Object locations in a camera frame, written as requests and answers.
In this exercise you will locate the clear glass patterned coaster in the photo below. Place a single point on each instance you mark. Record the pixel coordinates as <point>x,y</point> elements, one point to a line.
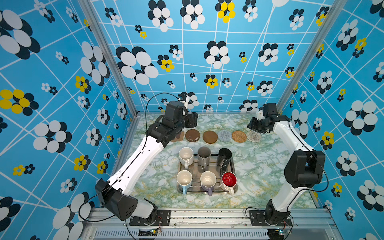
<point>254,136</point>

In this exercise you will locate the white mug purple handle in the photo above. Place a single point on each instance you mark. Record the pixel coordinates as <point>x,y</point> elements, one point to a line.
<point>208,181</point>

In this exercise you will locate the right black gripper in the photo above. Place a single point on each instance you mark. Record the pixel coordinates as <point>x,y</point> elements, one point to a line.
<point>252,126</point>

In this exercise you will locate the white speckled mug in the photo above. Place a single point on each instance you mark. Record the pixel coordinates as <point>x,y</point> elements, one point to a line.
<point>186,157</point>

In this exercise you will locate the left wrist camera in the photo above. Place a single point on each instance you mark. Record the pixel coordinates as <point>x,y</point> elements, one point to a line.
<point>184,98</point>

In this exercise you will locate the metal serving tray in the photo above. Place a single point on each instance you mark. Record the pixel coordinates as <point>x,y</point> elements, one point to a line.
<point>196,172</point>

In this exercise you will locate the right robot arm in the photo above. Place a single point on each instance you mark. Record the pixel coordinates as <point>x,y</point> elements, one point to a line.
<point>303,170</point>

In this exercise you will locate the round brown coaster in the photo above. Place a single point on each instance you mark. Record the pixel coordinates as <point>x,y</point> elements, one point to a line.
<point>210,137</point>
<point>192,135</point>

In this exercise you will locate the red interior white mug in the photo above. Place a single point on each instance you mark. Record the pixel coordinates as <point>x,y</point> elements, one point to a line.
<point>229,182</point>

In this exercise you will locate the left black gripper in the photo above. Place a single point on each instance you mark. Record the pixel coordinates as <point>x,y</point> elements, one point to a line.
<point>192,119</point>

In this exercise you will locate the paw print wooden coaster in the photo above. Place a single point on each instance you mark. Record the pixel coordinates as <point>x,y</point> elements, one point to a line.
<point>179,137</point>

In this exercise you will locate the round brown coaster front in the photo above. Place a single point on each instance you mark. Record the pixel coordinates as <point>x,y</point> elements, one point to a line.
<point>192,135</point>

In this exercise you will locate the grey silicone round coaster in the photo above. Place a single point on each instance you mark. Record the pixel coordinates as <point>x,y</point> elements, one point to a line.
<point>224,135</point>

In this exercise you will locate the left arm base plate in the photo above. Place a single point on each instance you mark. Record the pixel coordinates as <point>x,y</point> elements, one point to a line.
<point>157,218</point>

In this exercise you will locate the woven rattan coaster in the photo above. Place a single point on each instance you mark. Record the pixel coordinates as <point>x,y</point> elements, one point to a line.
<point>239,136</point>

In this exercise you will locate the grey metallic mug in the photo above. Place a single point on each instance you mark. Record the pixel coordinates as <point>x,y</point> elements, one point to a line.
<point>204,155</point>

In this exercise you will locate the black mug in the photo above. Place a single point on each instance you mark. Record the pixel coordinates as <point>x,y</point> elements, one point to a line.
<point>224,159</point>

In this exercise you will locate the aluminium front frame rail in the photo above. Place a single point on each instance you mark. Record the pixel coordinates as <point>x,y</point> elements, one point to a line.
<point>215,224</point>

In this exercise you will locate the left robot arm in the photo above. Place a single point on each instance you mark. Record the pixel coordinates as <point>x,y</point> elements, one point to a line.
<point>115,193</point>

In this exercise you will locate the white mug blue handle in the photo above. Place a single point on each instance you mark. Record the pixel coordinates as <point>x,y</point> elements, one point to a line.
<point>184,181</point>

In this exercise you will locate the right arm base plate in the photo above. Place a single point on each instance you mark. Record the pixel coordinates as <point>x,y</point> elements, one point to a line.
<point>261,219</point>

